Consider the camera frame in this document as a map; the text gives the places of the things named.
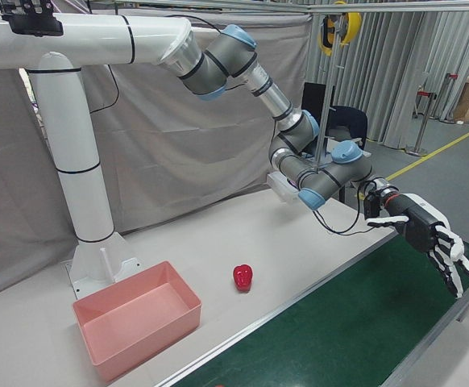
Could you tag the white robot torso stand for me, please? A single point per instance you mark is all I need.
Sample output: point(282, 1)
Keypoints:
point(77, 161)

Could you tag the silver stanchion post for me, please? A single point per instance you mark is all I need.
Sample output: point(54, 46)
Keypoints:
point(419, 129)

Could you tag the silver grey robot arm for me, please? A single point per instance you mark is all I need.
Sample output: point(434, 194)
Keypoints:
point(218, 60)

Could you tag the white flat device box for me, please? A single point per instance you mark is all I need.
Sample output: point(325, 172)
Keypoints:
point(280, 189)

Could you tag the grey backdrop cloth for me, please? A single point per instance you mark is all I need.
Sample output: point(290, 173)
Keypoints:
point(178, 141)

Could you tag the green conveyor belt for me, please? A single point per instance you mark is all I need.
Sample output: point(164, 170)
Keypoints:
point(339, 322)

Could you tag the black monitor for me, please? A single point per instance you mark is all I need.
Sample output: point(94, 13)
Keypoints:
point(311, 101)

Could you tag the aluminium profile frame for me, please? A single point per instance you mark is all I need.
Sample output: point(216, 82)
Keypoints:
point(325, 121)

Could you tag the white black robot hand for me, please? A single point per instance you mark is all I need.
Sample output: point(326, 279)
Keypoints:
point(420, 227)

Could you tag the pink plastic basket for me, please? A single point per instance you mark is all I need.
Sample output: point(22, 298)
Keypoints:
point(138, 322)

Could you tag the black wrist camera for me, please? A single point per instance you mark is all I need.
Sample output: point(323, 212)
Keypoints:
point(371, 205)

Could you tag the red bell pepper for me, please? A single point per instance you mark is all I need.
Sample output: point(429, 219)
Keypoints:
point(242, 278)

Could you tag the black office chair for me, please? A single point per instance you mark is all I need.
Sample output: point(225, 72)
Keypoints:
point(351, 121)

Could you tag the black head camera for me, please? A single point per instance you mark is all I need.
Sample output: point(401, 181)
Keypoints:
point(33, 24)

